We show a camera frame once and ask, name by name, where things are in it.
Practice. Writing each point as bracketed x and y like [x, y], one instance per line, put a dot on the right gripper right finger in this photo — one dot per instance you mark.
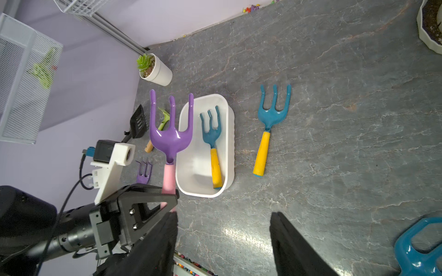
[292, 253]

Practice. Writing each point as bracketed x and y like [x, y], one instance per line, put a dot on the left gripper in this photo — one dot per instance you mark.
[123, 218]

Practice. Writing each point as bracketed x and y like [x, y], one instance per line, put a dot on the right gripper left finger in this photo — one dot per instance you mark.
[153, 256]

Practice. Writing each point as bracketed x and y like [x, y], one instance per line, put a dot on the white plastic storage box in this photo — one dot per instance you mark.
[198, 172]

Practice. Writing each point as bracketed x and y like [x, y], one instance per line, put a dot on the teal rake yellow handle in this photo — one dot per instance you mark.
[210, 138]
[269, 117]

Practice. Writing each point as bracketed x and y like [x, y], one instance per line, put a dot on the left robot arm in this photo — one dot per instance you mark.
[32, 229]

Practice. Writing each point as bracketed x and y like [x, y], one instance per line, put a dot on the small white potted succulent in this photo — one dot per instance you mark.
[152, 69]

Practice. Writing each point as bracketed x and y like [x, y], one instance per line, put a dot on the green leaf in basket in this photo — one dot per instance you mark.
[44, 71]

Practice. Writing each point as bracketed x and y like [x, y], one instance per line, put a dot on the large white potted plant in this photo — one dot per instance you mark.
[429, 21]

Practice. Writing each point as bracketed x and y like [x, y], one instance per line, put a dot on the small purple rake pink handle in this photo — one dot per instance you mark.
[144, 172]

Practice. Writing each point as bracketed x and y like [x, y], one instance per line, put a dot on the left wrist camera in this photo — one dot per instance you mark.
[109, 160]

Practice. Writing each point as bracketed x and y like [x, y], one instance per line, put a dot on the green rake wooden handle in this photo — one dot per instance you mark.
[166, 118]

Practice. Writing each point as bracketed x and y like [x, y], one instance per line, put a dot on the white mesh wall basket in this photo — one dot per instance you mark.
[23, 99]

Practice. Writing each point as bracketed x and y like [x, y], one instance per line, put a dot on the white wire wall shelf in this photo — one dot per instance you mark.
[80, 7]

